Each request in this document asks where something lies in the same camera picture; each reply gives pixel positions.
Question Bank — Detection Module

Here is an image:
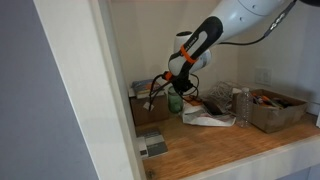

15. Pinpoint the white paper tag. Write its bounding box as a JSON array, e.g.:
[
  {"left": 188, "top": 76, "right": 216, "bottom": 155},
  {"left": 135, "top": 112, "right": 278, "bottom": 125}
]
[{"left": 143, "top": 101, "right": 155, "bottom": 112}]

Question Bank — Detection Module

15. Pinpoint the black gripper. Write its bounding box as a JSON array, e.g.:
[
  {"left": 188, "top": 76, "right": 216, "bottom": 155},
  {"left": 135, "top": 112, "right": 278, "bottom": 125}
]
[{"left": 171, "top": 74, "right": 195, "bottom": 96}]

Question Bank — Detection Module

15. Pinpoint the cardboard box of pens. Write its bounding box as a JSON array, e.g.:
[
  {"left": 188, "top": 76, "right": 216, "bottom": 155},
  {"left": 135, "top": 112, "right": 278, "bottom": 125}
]
[{"left": 250, "top": 88, "right": 309, "bottom": 134}]

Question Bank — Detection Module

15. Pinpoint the white cable bundle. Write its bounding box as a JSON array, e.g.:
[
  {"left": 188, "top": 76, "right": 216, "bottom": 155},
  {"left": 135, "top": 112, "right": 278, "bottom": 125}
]
[{"left": 208, "top": 80, "right": 242, "bottom": 108}]

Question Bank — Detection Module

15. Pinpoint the green glass bottle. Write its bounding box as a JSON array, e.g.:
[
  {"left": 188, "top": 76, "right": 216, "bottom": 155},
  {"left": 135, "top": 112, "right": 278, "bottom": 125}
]
[{"left": 167, "top": 85, "right": 184, "bottom": 114}]

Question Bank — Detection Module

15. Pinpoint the white book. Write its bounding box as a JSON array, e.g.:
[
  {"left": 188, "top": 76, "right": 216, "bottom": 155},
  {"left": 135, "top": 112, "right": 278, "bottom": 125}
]
[{"left": 128, "top": 87, "right": 167, "bottom": 100}]

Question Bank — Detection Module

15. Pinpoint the orange brown small box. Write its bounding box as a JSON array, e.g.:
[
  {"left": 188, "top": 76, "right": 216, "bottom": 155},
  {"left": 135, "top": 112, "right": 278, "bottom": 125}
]
[{"left": 183, "top": 95, "right": 202, "bottom": 105}]

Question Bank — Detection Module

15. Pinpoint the white wall outlet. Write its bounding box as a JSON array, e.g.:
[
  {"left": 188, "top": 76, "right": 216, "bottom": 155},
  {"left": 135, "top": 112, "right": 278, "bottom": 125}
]
[{"left": 254, "top": 66, "right": 273, "bottom": 86}]

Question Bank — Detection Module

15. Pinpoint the wooden shelf with white edge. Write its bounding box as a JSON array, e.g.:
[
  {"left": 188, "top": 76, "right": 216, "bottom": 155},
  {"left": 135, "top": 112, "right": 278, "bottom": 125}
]
[{"left": 134, "top": 111, "right": 320, "bottom": 180}]

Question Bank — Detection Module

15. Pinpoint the white plastic bag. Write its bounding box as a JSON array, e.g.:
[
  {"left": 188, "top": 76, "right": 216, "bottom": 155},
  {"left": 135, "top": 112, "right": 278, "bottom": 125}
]
[{"left": 181, "top": 99, "right": 237, "bottom": 128}]

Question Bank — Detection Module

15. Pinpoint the blue cover book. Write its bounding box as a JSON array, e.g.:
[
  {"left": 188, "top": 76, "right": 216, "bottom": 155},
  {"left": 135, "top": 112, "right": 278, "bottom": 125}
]
[{"left": 131, "top": 79, "right": 164, "bottom": 95}]

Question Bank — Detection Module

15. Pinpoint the orange camera mount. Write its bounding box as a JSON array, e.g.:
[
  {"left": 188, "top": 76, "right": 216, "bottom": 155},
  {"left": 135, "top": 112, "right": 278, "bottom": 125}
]
[{"left": 164, "top": 70, "right": 174, "bottom": 82}]

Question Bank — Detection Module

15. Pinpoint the black flat device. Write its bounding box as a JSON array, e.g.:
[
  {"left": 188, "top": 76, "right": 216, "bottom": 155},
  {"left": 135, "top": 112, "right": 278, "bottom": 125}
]
[{"left": 203, "top": 99, "right": 224, "bottom": 116}]

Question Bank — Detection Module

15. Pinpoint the small brown cardboard box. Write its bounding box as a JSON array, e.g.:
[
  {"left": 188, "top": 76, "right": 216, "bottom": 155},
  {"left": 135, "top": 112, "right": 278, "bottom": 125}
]
[{"left": 129, "top": 93, "right": 170, "bottom": 127}]

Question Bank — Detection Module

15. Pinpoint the clear plastic water bottle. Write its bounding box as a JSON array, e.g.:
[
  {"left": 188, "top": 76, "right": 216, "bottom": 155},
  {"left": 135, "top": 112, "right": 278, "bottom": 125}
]
[{"left": 235, "top": 87, "right": 254, "bottom": 128}]

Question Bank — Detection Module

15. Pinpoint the orange arm strap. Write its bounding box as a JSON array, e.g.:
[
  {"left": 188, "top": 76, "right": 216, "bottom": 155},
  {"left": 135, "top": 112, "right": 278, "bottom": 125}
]
[{"left": 179, "top": 44, "right": 198, "bottom": 65}]

